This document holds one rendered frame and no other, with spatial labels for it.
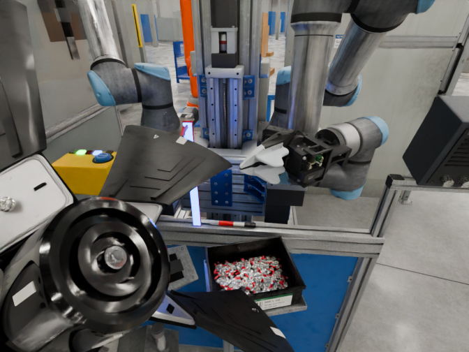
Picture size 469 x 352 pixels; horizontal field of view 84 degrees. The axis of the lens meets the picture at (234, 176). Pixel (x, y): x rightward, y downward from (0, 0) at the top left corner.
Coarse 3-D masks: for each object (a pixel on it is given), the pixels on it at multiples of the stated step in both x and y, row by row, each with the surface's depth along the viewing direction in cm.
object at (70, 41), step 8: (56, 0) 21; (56, 8) 21; (64, 8) 21; (64, 16) 22; (64, 24) 22; (64, 32) 22; (72, 32) 23; (72, 40) 23; (72, 48) 23; (72, 56) 23
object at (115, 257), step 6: (114, 246) 23; (108, 252) 22; (114, 252) 22; (120, 252) 23; (108, 258) 22; (114, 258) 22; (120, 258) 22; (126, 258) 23; (108, 264) 22; (114, 264) 22; (120, 264) 22
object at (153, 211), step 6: (132, 204) 35; (138, 204) 35; (144, 204) 35; (150, 204) 35; (156, 204) 35; (144, 210) 34; (150, 210) 34; (156, 210) 34; (150, 216) 33; (156, 216) 33
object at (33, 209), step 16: (32, 160) 25; (0, 176) 24; (16, 176) 24; (32, 176) 25; (48, 176) 25; (0, 192) 24; (16, 192) 24; (32, 192) 24; (48, 192) 25; (64, 192) 25; (16, 208) 24; (32, 208) 24; (48, 208) 24; (0, 224) 23; (16, 224) 24; (32, 224) 24; (0, 240) 23; (16, 240) 23
